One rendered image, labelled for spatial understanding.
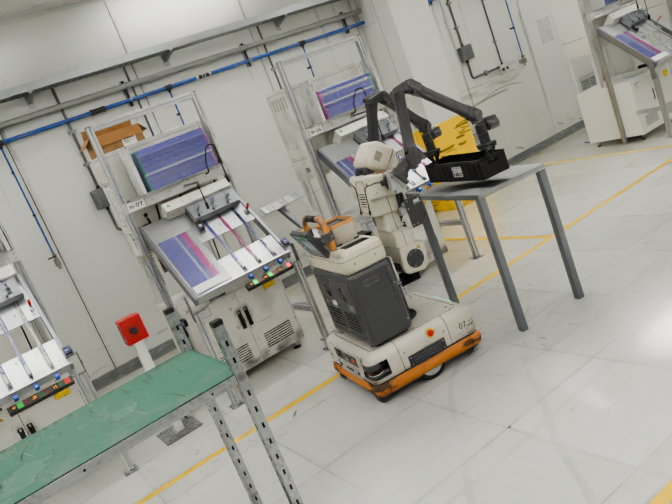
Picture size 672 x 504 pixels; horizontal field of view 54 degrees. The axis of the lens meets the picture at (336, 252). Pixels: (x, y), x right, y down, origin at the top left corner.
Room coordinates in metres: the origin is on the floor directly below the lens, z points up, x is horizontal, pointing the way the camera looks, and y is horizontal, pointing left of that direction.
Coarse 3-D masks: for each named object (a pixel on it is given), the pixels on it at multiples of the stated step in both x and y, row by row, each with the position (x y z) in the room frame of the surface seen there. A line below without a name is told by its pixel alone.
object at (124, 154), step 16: (192, 96) 4.62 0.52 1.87; (144, 112) 4.45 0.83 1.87; (96, 128) 4.29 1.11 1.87; (208, 128) 4.56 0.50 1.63; (128, 160) 4.28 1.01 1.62; (224, 160) 4.56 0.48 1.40; (144, 192) 4.27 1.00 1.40; (128, 208) 4.25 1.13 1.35; (304, 304) 4.30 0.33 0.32; (240, 400) 3.89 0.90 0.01
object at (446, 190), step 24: (528, 168) 3.47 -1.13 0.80; (432, 192) 3.85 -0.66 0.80; (456, 192) 3.58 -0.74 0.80; (480, 192) 3.35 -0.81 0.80; (552, 192) 3.46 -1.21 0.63; (480, 216) 3.35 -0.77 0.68; (552, 216) 3.46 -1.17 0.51; (432, 240) 3.95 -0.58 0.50; (504, 264) 3.33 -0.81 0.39; (576, 288) 3.45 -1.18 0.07
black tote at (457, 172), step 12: (444, 156) 4.00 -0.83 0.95; (456, 156) 3.91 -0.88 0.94; (468, 156) 3.79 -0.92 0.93; (480, 156) 3.68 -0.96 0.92; (504, 156) 3.47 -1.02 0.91; (432, 168) 3.88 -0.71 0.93; (444, 168) 3.75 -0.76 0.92; (456, 168) 3.63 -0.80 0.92; (468, 168) 3.52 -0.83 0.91; (480, 168) 3.42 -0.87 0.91; (492, 168) 3.44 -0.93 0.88; (504, 168) 3.46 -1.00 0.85; (432, 180) 3.92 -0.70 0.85; (444, 180) 3.79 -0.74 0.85; (456, 180) 3.67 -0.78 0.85; (468, 180) 3.56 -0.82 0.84
